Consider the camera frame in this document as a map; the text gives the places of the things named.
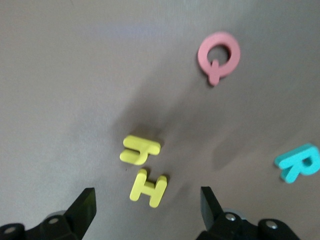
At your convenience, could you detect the brown table mat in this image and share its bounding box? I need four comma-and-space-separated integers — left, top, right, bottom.
0, 0, 320, 240

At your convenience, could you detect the yellow foam small h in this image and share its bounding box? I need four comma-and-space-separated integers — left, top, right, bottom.
119, 134, 162, 166

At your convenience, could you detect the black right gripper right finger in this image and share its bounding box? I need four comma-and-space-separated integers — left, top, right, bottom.
196, 186, 300, 240

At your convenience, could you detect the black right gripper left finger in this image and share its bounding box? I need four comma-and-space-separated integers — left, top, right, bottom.
0, 187, 97, 240

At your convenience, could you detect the teal foam letter R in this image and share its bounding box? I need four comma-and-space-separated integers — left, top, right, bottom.
274, 143, 320, 184

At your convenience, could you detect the yellow foam capital H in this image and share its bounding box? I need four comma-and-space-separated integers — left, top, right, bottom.
129, 168, 168, 208

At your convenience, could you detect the pink foam letter Q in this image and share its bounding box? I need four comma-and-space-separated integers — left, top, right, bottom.
197, 31, 242, 87

